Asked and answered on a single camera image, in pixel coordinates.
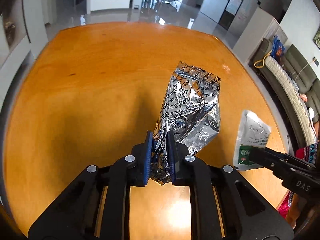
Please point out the wooden table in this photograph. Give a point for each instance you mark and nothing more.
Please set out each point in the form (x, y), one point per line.
(95, 91)

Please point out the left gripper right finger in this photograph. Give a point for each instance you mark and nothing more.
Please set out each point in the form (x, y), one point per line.
(223, 204)

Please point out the white low cabinet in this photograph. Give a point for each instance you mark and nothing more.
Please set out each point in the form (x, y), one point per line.
(213, 9)

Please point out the green white snack wrapper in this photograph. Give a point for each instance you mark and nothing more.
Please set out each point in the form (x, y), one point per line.
(252, 133)

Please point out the silver foil snack bag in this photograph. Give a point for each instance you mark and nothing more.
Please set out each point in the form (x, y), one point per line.
(190, 110)

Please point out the green sofa with cushion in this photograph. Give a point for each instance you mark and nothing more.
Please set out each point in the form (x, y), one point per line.
(294, 87)

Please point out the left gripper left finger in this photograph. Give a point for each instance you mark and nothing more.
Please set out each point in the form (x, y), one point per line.
(96, 204)

